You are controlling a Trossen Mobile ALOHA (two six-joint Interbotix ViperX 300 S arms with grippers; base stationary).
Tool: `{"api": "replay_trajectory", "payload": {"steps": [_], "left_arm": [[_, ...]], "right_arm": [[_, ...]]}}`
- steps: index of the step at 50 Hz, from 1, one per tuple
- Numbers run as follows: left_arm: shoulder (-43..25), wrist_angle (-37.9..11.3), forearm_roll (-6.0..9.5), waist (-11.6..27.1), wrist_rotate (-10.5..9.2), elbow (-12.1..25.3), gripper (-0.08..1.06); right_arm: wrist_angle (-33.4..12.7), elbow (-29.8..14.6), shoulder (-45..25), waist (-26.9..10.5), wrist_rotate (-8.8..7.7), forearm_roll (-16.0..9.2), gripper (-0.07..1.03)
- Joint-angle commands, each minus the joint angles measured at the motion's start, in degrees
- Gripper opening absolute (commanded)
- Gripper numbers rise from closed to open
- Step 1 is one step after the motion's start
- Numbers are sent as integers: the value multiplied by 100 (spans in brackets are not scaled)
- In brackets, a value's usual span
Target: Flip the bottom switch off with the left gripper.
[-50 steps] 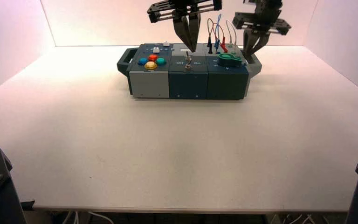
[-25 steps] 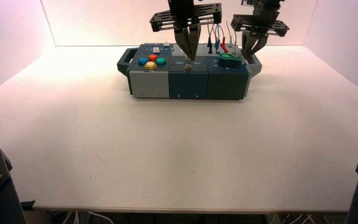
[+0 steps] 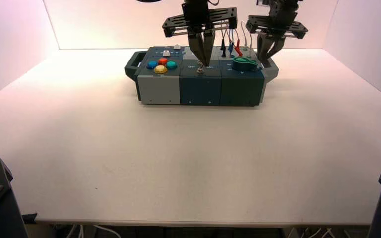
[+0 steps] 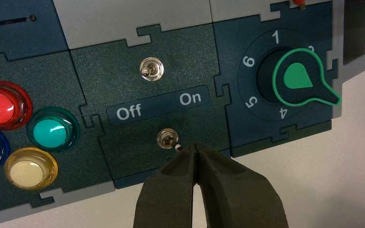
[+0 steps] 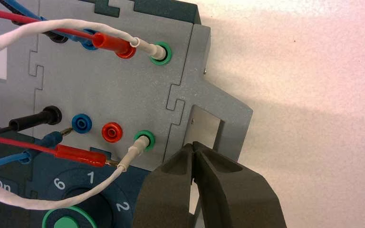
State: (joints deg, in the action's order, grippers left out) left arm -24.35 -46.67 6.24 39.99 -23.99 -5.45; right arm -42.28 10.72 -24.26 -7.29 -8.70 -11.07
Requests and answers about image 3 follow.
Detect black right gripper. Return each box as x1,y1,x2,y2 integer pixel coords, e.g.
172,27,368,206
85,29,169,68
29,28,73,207
246,3,309,63

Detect red jumper cable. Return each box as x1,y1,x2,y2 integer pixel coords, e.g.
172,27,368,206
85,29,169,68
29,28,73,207
227,31,245,57

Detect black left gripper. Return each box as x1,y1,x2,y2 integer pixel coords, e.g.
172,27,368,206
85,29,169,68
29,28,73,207
162,0,238,66

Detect blue jumper cable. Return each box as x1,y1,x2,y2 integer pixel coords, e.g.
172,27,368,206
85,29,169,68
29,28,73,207
228,28,237,54

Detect grey and teal task box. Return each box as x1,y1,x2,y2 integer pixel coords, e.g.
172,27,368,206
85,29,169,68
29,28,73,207
124,45,279,107

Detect black bracket at table edge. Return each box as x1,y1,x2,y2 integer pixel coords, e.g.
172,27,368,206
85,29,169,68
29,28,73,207
21,212,39,224

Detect dark green jumper cable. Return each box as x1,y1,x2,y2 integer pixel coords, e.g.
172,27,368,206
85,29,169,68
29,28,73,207
220,28,228,59

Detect white jumper cable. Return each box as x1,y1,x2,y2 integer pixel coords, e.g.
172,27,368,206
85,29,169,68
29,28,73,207
240,21,254,51

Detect white cable under table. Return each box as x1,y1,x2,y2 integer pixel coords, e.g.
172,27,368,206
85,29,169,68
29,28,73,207
65,224,85,238
91,224,122,238
287,227,334,238

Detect green rotary knob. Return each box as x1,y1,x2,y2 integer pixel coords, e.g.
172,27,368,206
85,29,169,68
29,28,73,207
231,56,259,72

